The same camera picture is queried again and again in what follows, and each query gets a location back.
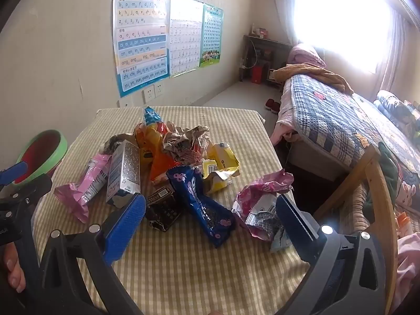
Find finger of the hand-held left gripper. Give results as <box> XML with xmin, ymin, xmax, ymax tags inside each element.
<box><xmin>0</xmin><ymin>173</ymin><xmax>53</xmax><ymax>204</ymax></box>
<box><xmin>0</xmin><ymin>162</ymin><xmax>29</xmax><ymax>186</ymax></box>

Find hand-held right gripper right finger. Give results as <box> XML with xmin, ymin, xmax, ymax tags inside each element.
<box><xmin>276</xmin><ymin>194</ymin><xmax>389</xmax><ymax>315</ymax></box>

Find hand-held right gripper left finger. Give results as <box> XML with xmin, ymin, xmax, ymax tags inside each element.
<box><xmin>38</xmin><ymin>193</ymin><xmax>146</xmax><ymax>315</ymax></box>

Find dark brown wrapper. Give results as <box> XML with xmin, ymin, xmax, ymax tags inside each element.
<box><xmin>144</xmin><ymin>185</ymin><xmax>182</xmax><ymax>232</ymax></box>

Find pink foil wrapper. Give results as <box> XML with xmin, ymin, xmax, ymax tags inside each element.
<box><xmin>231</xmin><ymin>169</ymin><xmax>294</xmax><ymax>253</ymax></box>

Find pink white snack wrapper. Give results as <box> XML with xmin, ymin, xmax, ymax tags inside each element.
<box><xmin>54</xmin><ymin>154</ymin><xmax>112</xmax><ymax>224</ymax></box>

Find green-rimmed red trash bin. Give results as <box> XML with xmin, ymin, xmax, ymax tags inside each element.
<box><xmin>16</xmin><ymin>129</ymin><xmax>68</xmax><ymax>184</ymax></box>

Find white blue carton box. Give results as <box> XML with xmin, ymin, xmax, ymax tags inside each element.
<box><xmin>106</xmin><ymin>140</ymin><xmax>141</xmax><ymax>208</ymax></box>

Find orange snack bag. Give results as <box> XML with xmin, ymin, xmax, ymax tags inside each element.
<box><xmin>135</xmin><ymin>123</ymin><xmax>181</xmax><ymax>184</ymax></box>

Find blue cookie wrapper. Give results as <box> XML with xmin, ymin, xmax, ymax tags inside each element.
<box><xmin>166</xmin><ymin>165</ymin><xmax>237</xmax><ymax>249</ymax></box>

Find yellow cartoon package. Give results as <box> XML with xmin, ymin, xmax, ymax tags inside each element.
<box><xmin>201</xmin><ymin>159</ymin><xmax>235</xmax><ymax>195</ymax></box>

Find pink white paper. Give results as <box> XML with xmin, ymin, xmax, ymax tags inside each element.
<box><xmin>177</xmin><ymin>148</ymin><xmax>207</xmax><ymax>168</ymax></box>

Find yellow carton box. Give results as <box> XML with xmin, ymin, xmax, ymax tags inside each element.
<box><xmin>206</xmin><ymin>142</ymin><xmax>241</xmax><ymax>171</ymax></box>

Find white floral print bag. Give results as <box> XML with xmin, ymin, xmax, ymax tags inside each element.
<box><xmin>163</xmin><ymin>125</ymin><xmax>211</xmax><ymax>153</ymax></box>

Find blue cartoon wrapper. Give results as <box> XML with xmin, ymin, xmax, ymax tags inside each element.
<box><xmin>143</xmin><ymin>106</ymin><xmax>165</xmax><ymax>127</ymax></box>

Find person's left hand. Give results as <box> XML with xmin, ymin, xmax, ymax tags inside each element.
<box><xmin>0</xmin><ymin>243</ymin><xmax>27</xmax><ymax>294</ymax></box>

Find yellow checked tablecloth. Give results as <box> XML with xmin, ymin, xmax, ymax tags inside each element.
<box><xmin>33</xmin><ymin>106</ymin><xmax>316</xmax><ymax>315</ymax></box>

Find wooden chair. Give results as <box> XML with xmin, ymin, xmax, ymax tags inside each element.
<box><xmin>313</xmin><ymin>144</ymin><xmax>399</xmax><ymax>315</ymax></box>

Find green cloth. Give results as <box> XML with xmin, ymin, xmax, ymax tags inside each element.
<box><xmin>377</xmin><ymin>143</ymin><xmax>402</xmax><ymax>204</ymax></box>

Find pink bed sheet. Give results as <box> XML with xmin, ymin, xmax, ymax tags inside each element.
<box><xmin>269</xmin><ymin>79</ymin><xmax>306</xmax><ymax>145</ymax></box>

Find pink cloth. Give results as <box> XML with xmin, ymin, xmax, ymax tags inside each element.
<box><xmin>395</xmin><ymin>236</ymin><xmax>420</xmax><ymax>302</ymax></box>

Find orange blanket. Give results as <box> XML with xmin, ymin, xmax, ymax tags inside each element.
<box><xmin>272</xmin><ymin>63</ymin><xmax>355</xmax><ymax>94</ymax></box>

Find blue rolled quilt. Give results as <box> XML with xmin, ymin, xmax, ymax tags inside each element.
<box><xmin>374</xmin><ymin>90</ymin><xmax>420</xmax><ymax>122</ymax></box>

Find pink folded blanket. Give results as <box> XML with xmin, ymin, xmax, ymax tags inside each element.
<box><xmin>285</xmin><ymin>44</ymin><xmax>327</xmax><ymax>69</ymax></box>

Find dark wooden shelf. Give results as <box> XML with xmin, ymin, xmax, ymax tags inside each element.
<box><xmin>241</xmin><ymin>34</ymin><xmax>294</xmax><ymax>87</ymax></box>

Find pink box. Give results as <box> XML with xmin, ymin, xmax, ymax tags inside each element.
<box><xmin>252</xmin><ymin>24</ymin><xmax>271</xmax><ymax>39</ymax></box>

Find white curtain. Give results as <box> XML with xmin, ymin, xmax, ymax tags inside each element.
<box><xmin>269</xmin><ymin>0</ymin><xmax>420</xmax><ymax>99</ymax></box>

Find blue letter wall poster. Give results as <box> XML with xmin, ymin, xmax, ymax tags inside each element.
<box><xmin>112</xmin><ymin>0</ymin><xmax>171</xmax><ymax>98</ymax></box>

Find white chart wall poster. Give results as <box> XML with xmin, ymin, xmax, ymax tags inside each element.
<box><xmin>168</xmin><ymin>0</ymin><xmax>204</xmax><ymax>78</ymax></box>

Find green chart wall poster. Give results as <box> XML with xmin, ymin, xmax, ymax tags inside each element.
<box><xmin>199</xmin><ymin>3</ymin><xmax>224</xmax><ymax>69</ymax></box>

